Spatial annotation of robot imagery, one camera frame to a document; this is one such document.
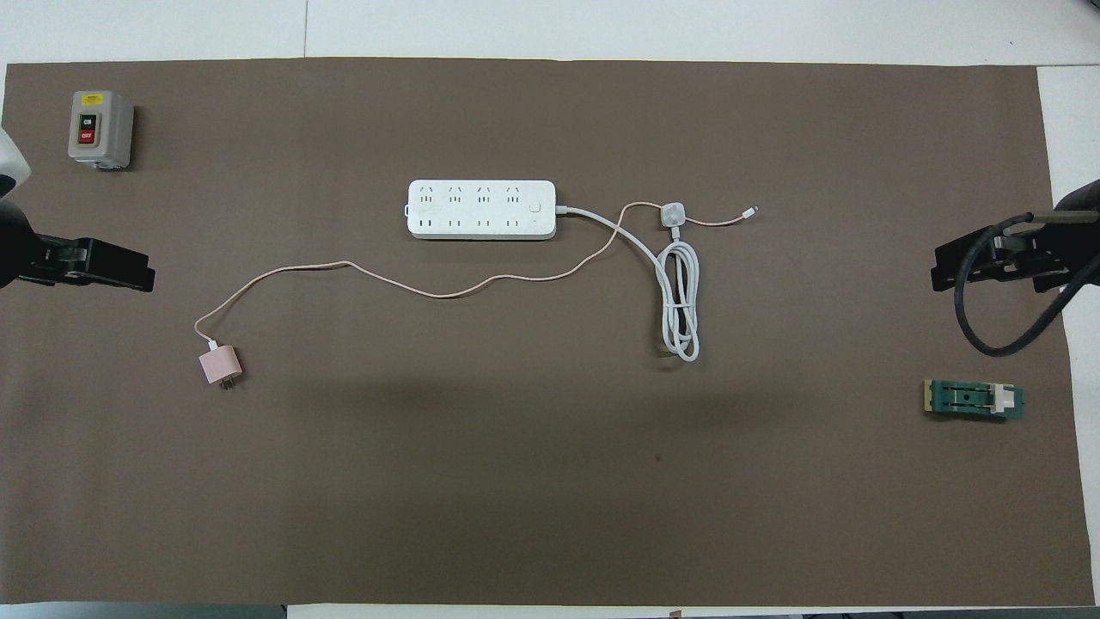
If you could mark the white power strip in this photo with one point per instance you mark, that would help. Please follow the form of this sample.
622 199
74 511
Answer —
481 211

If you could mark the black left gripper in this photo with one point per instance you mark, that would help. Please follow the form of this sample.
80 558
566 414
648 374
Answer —
47 258

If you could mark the brown table mat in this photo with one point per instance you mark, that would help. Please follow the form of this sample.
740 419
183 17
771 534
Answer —
516 430

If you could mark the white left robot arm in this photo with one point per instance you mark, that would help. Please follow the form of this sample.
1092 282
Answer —
9 168

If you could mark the pink charger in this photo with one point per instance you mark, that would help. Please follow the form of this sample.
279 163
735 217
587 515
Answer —
220 365

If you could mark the grey on-off switch box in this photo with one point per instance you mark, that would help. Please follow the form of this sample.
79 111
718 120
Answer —
99 129

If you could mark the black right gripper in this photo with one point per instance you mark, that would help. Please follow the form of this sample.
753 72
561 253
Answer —
1040 254

